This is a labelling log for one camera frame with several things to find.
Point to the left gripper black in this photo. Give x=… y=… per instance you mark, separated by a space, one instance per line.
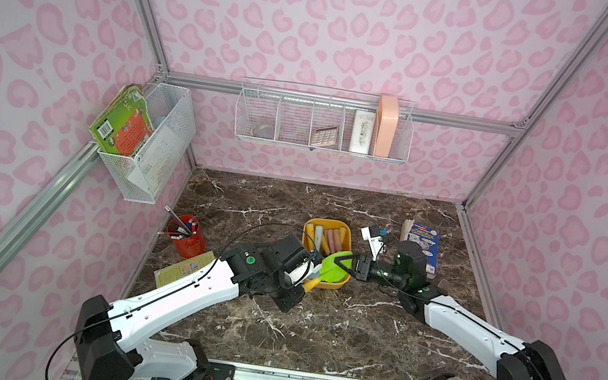
x=295 y=282

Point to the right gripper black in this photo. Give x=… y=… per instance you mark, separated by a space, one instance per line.
x=363 y=267

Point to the light blue plastic shovel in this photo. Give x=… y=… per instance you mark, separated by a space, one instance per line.
x=318 y=238

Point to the yellow plastic storage box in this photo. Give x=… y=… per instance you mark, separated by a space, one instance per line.
x=327 y=224

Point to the purple shovel pink handle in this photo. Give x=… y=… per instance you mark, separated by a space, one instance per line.
x=331 y=240

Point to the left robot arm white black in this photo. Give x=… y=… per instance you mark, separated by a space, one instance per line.
x=115 y=340

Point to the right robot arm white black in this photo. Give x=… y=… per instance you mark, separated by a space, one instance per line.
x=504 y=356

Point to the white box on shelf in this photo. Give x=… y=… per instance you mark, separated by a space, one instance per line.
x=362 y=132

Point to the pink box on shelf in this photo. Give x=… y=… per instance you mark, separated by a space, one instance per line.
x=387 y=118

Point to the blue white book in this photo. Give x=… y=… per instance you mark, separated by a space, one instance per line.
x=427 y=238

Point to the red pen holder cup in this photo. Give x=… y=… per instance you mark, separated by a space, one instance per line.
x=186 y=234

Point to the yellow green booklet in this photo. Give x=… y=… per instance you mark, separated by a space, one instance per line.
x=183 y=269

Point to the round clear object on shelf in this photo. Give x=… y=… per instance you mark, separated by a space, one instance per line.
x=264 y=129

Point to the white papers in basket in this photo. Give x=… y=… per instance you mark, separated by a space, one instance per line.
x=155 y=163

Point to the small pink calculator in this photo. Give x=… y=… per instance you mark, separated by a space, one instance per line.
x=325 y=137

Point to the green red book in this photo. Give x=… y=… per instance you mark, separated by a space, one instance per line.
x=125 y=125

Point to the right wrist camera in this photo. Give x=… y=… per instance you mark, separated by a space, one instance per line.
x=376 y=239

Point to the white mesh wall basket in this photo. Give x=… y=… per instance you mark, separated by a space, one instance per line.
x=168 y=104

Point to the white wire wall shelf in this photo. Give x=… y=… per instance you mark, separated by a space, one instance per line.
x=319 y=118

